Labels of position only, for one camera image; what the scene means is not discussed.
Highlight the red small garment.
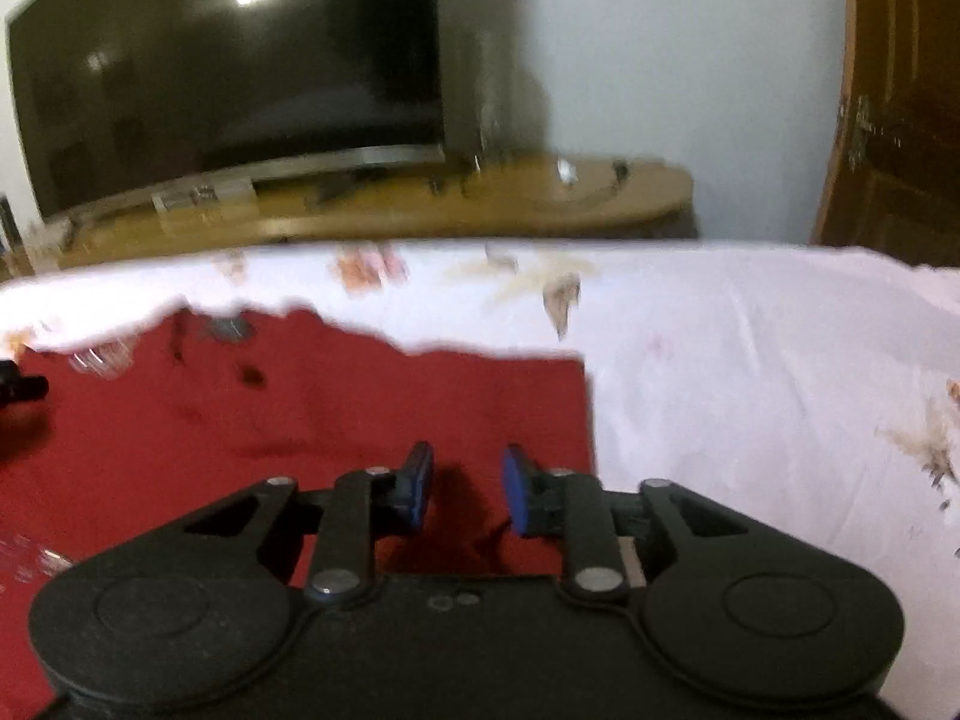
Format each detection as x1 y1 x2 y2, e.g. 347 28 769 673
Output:
2 310 592 718

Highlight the white floral bed sheet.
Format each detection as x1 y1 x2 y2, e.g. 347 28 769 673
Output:
2 242 958 718

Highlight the set-top box under television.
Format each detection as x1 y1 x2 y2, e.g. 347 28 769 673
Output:
151 179 257 221

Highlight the black flat screen television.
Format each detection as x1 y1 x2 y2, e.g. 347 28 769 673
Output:
8 0 444 220

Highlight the brown wooden door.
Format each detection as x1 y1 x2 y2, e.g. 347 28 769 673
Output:
814 0 958 266

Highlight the wooden tv stand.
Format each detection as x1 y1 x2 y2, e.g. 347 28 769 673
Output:
2 154 700 280

